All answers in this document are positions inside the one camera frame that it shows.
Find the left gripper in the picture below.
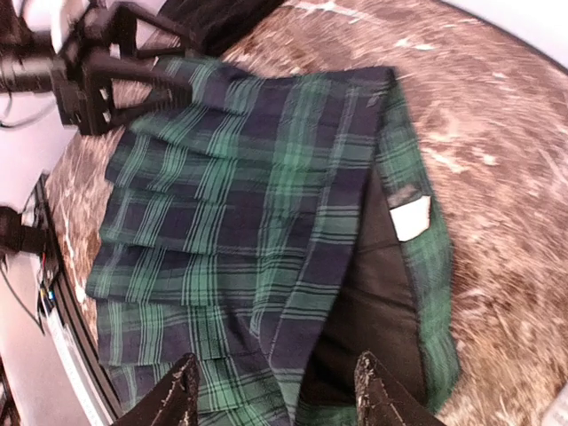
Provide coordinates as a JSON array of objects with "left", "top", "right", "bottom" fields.
[{"left": 51, "top": 2, "right": 195, "bottom": 136}]

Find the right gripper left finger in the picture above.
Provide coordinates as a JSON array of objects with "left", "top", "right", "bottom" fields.
[{"left": 113, "top": 353, "right": 199, "bottom": 426}]

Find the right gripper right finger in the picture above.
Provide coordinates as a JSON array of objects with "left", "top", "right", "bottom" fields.
[{"left": 354, "top": 351, "right": 445, "bottom": 426}]

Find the black t-shirt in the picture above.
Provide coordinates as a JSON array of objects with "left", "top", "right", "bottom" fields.
[{"left": 159, "top": 0, "right": 284, "bottom": 57}]

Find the dark green plaid garment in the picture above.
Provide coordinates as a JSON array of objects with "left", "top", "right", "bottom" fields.
[{"left": 86, "top": 58, "right": 460, "bottom": 425}]

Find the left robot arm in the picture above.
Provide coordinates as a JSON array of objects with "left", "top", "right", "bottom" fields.
[{"left": 1, "top": 1, "right": 197, "bottom": 136}]

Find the white slotted cable duct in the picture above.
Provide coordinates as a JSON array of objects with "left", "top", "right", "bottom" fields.
[{"left": 46, "top": 309, "right": 113, "bottom": 426}]

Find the black front rail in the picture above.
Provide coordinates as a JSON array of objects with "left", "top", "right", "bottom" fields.
[{"left": 33, "top": 174, "right": 122, "bottom": 424}]

